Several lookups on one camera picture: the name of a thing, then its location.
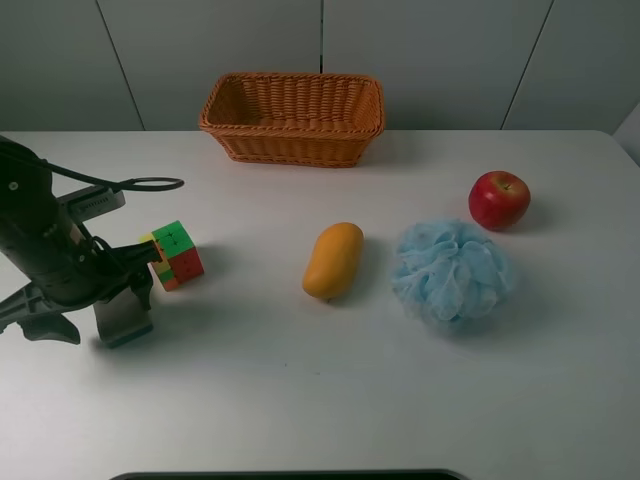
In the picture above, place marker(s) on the grey camera box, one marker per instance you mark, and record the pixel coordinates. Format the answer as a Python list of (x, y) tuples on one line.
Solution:
[(91, 202)]

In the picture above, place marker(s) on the red apple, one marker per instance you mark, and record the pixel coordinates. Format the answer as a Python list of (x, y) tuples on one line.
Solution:
[(498, 200)]

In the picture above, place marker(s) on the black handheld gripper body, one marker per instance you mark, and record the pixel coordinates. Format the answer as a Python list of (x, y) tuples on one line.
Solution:
[(67, 270)]

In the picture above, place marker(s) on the multicoloured puzzle cube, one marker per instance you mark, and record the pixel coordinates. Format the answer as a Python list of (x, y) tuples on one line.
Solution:
[(180, 261)]

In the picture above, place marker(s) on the blue mesh bath sponge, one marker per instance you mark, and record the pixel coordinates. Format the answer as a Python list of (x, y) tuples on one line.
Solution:
[(450, 276)]

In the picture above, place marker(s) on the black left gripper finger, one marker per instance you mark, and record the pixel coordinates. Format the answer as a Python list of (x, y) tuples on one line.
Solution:
[(137, 255)]

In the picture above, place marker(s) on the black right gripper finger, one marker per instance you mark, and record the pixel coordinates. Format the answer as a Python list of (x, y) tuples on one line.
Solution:
[(140, 284)]

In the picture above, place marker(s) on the orange wicker basket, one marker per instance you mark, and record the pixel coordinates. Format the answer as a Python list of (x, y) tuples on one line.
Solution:
[(319, 120)]

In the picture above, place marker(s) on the yellow mango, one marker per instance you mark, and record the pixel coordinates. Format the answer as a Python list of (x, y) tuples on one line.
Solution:
[(334, 261)]

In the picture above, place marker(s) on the dark device edge at bottom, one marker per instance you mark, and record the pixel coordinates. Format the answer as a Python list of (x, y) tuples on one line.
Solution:
[(420, 474)]

